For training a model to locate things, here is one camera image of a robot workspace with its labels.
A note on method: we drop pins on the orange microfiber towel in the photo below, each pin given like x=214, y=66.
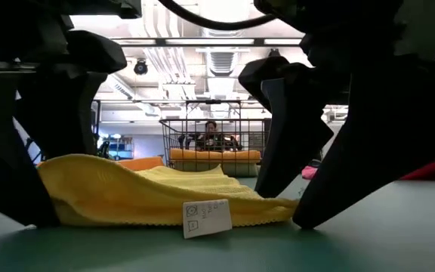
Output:
x=213, y=155
x=142, y=163

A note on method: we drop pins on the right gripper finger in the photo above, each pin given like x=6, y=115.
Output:
x=297, y=132
x=391, y=132

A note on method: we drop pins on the yellow microfiber towel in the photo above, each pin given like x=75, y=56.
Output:
x=108, y=189

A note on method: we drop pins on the shelf with blue bins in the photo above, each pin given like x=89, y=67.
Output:
x=121, y=147

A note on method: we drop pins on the pale green microfiber towel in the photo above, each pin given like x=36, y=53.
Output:
x=240, y=170

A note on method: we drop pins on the silver ventilation duct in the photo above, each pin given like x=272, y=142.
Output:
x=223, y=60

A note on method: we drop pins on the green table mat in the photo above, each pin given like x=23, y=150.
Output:
x=315, y=249

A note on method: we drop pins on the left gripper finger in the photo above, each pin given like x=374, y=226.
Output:
x=2, y=151
x=62, y=113

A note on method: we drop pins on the person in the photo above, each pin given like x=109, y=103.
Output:
x=210, y=128

